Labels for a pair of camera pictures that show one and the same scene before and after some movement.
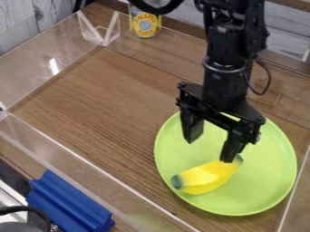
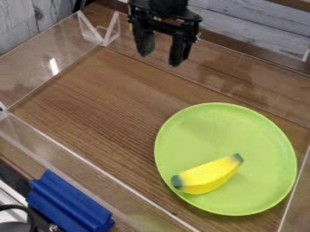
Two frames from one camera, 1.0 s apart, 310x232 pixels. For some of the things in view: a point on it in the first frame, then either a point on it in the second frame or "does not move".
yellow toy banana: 206,178 does not move
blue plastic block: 73,210 does not move
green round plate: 264,177 does not move
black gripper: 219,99 → 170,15
